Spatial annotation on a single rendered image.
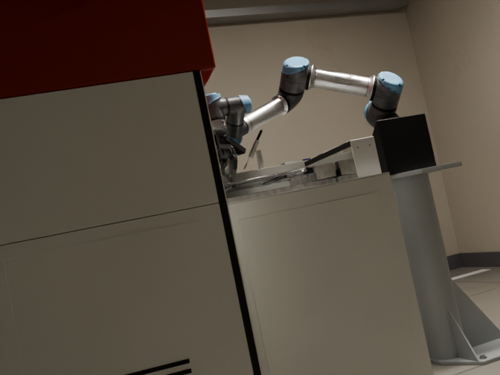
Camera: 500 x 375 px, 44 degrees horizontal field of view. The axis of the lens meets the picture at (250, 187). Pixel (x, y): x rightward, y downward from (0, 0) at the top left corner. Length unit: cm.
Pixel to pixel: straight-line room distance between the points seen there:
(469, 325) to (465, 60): 281
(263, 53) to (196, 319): 346
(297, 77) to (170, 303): 133
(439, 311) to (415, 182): 55
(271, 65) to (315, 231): 305
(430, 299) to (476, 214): 269
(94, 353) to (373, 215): 103
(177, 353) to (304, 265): 54
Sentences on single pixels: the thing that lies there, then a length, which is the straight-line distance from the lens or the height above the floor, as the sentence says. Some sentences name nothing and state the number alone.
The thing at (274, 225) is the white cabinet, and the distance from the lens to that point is 204.
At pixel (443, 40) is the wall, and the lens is 543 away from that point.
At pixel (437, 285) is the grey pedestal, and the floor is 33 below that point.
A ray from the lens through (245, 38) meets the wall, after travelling 500.
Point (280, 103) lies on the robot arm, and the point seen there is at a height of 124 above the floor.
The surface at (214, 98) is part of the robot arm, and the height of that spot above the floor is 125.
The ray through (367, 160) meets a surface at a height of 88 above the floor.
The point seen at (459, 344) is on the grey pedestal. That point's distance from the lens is 277.
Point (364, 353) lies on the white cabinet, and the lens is 217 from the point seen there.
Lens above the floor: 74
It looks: 3 degrees up
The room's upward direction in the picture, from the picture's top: 12 degrees counter-clockwise
